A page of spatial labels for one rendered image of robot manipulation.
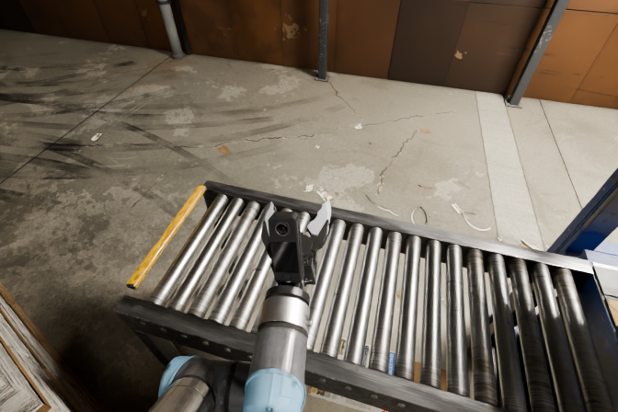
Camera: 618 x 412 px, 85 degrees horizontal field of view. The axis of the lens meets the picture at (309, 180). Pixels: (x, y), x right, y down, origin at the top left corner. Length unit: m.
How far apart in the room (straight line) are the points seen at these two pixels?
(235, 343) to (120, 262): 1.43
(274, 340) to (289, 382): 0.05
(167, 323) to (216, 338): 0.15
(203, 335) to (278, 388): 0.57
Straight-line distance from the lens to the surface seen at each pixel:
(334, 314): 1.02
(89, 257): 2.44
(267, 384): 0.49
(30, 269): 2.57
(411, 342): 1.03
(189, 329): 1.05
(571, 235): 1.55
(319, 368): 0.97
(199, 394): 0.57
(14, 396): 1.24
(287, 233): 0.52
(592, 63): 4.01
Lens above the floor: 1.73
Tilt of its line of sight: 44 degrees down
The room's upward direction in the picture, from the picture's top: straight up
